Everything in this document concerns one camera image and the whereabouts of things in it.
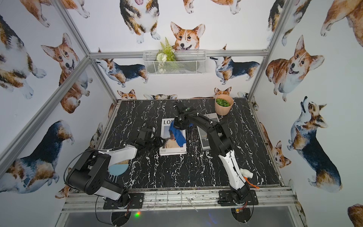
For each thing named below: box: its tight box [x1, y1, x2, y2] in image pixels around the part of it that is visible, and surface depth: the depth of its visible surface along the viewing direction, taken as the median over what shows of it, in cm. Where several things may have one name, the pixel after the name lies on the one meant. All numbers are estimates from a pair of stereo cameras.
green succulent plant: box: [216, 98, 231, 107], surface depth 106 cm
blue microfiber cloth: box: [168, 120, 194, 148], surface depth 94 cm
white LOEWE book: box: [159, 117, 187, 156], surface depth 93 cm
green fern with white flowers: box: [155, 36, 177, 74], surface depth 84 cm
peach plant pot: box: [214, 94, 234, 116], surface depth 106 cm
